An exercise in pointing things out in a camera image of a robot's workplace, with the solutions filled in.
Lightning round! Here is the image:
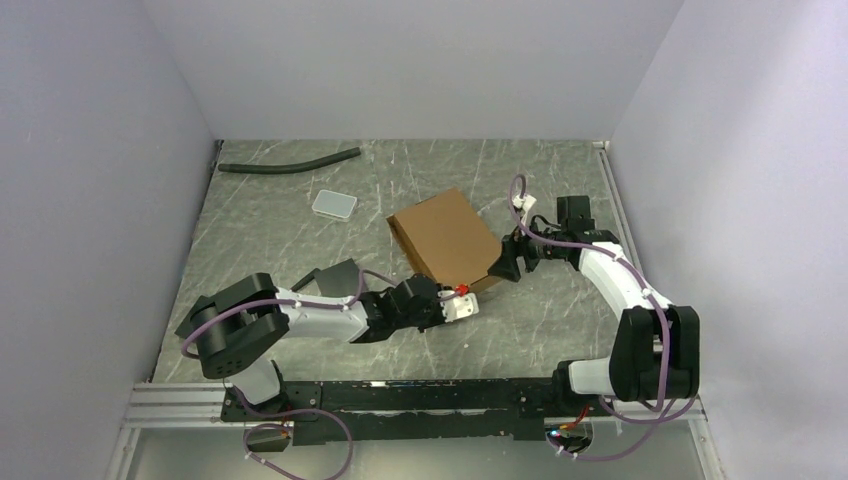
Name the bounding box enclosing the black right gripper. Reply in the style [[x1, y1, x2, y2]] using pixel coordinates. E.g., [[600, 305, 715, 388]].
[[488, 213, 567, 282]]

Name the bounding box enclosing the brown cardboard paper box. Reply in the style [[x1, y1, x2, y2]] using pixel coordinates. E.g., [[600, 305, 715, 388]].
[[387, 188, 501, 293]]

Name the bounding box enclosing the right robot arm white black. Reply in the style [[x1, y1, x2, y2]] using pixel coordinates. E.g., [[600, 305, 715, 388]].
[[488, 194, 700, 415]]

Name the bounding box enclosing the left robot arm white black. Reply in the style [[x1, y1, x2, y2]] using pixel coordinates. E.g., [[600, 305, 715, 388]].
[[176, 273, 479, 420]]

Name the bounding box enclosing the black rectangular box centre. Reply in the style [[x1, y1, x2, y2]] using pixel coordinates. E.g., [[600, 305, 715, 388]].
[[312, 258, 360, 298]]

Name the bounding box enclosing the small metal hammer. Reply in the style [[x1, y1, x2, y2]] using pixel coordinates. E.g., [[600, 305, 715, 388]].
[[290, 268, 321, 292]]

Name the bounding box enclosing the black foam tube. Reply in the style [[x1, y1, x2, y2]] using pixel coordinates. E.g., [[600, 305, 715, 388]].
[[217, 147, 362, 175]]

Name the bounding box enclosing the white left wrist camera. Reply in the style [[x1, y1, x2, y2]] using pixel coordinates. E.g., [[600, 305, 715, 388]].
[[438, 284, 480, 323]]

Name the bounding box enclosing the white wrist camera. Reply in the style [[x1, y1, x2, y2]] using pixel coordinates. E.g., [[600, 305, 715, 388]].
[[512, 194, 536, 217], [438, 284, 480, 323]]

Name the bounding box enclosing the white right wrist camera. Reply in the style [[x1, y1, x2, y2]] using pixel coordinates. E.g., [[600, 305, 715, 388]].
[[512, 194, 536, 217]]

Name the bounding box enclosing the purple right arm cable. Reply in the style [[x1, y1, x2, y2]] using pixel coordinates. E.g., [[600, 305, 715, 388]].
[[508, 174, 700, 464]]

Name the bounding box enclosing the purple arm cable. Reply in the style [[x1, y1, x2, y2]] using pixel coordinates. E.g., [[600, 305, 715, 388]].
[[180, 268, 465, 480], [508, 174, 700, 464]]

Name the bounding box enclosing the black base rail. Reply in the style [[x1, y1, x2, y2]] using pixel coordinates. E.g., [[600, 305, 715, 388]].
[[220, 378, 600, 446]]

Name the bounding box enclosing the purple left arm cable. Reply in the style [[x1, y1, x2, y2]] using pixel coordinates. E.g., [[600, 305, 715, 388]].
[[180, 268, 465, 480]]

